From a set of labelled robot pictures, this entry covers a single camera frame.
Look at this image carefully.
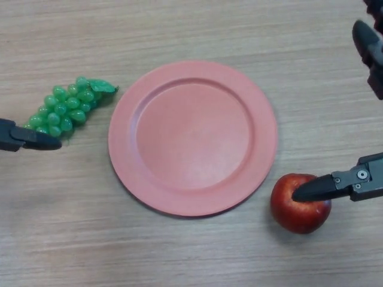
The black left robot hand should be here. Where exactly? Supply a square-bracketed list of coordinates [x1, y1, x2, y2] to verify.
[0, 118, 63, 152]

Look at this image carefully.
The green grape bunch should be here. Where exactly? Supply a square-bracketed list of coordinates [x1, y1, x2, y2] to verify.
[22, 76, 120, 141]

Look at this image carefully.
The red apple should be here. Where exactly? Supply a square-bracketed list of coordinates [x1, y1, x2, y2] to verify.
[270, 173, 332, 234]

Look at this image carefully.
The pink round plate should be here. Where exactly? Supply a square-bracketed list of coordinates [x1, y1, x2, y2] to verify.
[107, 60, 278, 218]

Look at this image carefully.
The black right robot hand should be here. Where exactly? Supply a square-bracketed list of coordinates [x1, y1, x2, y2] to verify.
[291, 0, 383, 203]

